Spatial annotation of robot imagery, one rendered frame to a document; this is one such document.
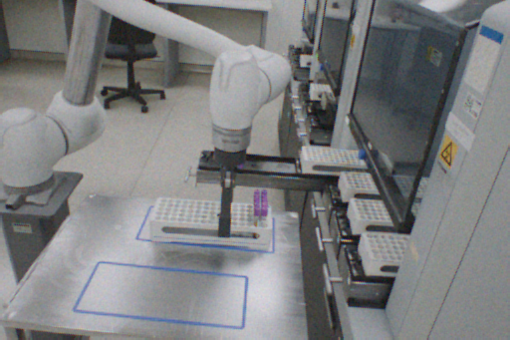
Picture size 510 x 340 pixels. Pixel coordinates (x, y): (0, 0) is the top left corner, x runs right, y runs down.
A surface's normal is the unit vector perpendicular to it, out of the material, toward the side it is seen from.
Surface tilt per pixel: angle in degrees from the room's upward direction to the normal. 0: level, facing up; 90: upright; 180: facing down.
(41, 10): 90
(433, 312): 90
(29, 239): 90
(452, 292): 90
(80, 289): 0
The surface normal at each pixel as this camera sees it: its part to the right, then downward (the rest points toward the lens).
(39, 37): -0.01, 0.47
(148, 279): 0.08, -0.88
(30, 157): 0.60, 0.39
